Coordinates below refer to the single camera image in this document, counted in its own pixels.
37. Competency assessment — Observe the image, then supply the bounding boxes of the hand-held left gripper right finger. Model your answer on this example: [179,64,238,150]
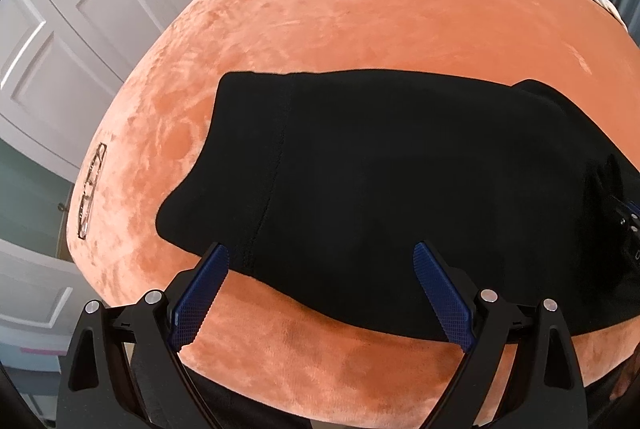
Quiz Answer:
[412,241,588,429]

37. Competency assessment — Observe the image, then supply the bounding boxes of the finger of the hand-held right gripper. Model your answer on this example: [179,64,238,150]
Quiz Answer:
[607,194,640,272]

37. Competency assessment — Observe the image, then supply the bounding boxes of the white door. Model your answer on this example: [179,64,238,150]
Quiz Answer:
[0,239,90,410]

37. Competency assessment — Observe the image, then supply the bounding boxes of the orange plush blanket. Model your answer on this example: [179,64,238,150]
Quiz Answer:
[65,0,640,392]

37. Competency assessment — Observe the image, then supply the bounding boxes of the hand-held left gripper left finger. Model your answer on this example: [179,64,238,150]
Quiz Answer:
[57,243,231,429]

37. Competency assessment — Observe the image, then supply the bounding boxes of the black pants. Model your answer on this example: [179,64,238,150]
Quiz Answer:
[155,70,640,346]

